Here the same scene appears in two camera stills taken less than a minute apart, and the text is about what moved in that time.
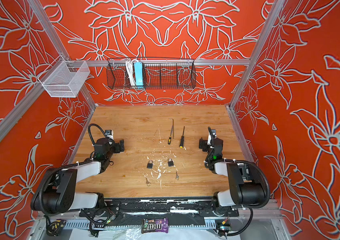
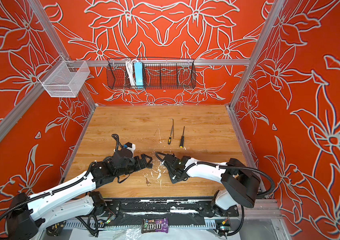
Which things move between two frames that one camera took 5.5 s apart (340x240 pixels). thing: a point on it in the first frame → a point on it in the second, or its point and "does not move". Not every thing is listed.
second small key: (148, 183) does not move
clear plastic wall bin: (64, 78) does not move
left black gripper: (116, 147) → (139, 162)
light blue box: (138, 74) does not move
